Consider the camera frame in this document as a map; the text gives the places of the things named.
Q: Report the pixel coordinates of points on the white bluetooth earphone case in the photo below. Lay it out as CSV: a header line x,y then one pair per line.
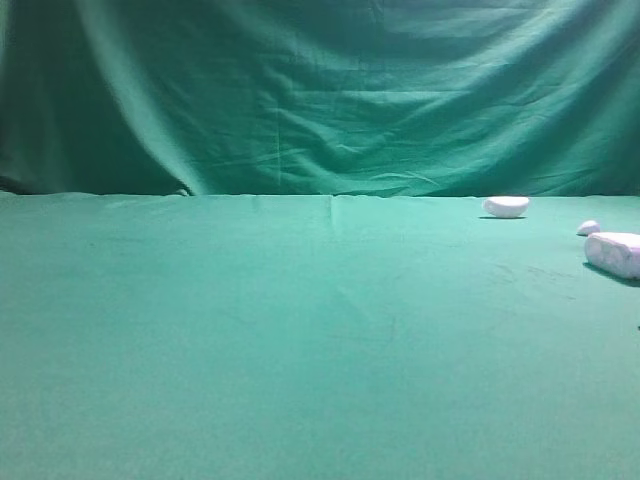
x,y
616,253

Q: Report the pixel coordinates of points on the green table cloth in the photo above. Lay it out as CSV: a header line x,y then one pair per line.
x,y
313,337

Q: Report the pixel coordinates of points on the green backdrop curtain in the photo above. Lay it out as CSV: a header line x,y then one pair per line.
x,y
385,98

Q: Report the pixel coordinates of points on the small white earbud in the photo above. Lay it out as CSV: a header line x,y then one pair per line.
x,y
588,227

